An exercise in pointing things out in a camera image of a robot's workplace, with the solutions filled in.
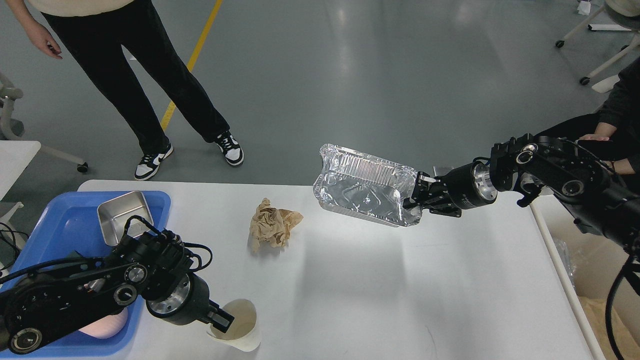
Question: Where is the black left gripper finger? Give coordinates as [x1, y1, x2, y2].
[205, 309, 235, 333]

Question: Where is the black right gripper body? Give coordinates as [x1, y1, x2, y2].
[429, 162, 498, 218]

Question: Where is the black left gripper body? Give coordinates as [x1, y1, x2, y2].
[146, 274, 213, 326]

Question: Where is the cream paper cup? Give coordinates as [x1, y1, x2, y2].
[206, 298, 262, 353]

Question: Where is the aluminium foil tray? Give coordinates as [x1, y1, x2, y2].
[312, 143, 422, 227]

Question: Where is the pink ribbed mug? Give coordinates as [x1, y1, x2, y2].
[78, 308, 129, 340]

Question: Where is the brown paper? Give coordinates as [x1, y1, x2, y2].
[578, 296, 640, 360]
[249, 198, 304, 253]

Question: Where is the steel rectangular container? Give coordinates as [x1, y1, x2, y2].
[97, 190, 154, 247]

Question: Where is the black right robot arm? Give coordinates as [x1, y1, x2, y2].
[401, 134, 640, 360]

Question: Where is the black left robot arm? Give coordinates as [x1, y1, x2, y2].
[1, 215, 235, 355]

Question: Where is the white plastic bin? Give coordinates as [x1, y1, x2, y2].
[530, 195, 640, 360]

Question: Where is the blue plastic tray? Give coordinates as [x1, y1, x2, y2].
[13, 191, 146, 360]

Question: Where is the seated person in black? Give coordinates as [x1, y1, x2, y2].
[538, 58, 640, 193]

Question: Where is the brown paper in bin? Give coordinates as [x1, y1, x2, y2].
[578, 296, 640, 360]

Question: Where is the white side table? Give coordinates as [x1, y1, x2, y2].
[0, 140, 41, 199]

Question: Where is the white chair top right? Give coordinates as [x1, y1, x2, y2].
[554, 0, 640, 86]

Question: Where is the white office chair left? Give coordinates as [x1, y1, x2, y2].
[0, 73, 89, 174]

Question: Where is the standing person beige top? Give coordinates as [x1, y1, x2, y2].
[7, 0, 244, 182]

